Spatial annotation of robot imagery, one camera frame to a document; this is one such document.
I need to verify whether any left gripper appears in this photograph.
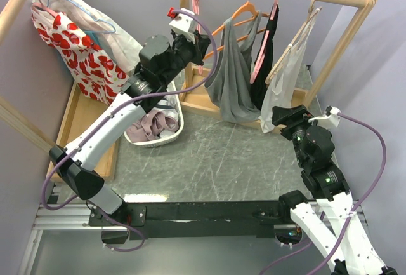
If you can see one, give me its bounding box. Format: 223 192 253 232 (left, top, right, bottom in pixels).
160 29 212 86

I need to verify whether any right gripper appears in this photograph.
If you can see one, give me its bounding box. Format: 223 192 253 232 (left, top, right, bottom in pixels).
270 103 314 166

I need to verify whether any grey tank top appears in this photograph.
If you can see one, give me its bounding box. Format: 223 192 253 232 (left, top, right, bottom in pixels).
204 15 261 123

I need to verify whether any white navy tank top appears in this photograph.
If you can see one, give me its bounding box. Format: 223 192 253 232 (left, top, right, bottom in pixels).
154 95 180 138

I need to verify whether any orange plastic hanger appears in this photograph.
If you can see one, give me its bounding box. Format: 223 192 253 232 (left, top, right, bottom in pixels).
204 0 270 59

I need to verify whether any mauve pink tank top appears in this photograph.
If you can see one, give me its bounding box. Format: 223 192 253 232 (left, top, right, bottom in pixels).
124 109 163 143

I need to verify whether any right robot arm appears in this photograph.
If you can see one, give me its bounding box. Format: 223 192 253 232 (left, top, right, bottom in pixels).
272 105 396 274

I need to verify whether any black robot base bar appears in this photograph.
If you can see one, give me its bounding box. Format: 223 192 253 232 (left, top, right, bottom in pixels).
88 191 307 243

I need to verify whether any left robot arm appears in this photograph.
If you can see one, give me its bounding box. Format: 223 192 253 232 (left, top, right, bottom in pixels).
49 31 216 225

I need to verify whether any white sheer tank top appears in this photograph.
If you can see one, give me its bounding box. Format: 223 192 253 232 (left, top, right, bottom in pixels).
259 7 322 133

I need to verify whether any black tank top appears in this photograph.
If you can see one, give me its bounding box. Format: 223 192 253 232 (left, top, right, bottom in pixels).
250 7 279 110

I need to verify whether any pink plastic hanger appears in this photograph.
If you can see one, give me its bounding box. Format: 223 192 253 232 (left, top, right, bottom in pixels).
250 0 278 84

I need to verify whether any beige wooden hanger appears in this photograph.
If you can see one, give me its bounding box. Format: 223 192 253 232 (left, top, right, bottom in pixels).
265 0 326 85

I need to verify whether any right wooden clothes rack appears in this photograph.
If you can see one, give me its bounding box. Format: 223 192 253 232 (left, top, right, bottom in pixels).
177 0 380 131

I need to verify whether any wooden clothes rack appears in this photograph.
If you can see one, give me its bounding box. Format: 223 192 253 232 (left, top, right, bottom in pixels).
1 0 107 184
177 0 380 131

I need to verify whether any white plastic laundry basket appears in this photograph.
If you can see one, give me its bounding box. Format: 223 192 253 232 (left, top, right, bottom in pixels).
124 95 184 148

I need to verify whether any red floral white garment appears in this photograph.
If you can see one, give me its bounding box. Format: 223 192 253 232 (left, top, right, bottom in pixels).
31 2 129 105

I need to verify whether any left wooden clothes rack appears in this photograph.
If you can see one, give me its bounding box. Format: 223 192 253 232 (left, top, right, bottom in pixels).
1 0 107 184

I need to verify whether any white pale pink garment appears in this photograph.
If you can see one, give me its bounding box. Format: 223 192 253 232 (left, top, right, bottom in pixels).
41 0 142 75

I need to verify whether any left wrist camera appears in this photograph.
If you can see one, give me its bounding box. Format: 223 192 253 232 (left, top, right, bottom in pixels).
167 8 197 44

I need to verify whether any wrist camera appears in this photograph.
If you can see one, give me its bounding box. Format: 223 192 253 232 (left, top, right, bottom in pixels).
308 106 341 130
167 8 197 44

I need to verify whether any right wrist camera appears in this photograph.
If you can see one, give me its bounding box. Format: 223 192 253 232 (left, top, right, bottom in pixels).
308 106 341 130

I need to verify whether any blue wire hanger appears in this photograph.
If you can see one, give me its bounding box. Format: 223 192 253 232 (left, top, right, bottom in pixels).
46 0 119 34

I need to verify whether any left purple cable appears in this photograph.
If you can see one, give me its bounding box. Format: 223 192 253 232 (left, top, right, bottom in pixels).
40 8 219 211

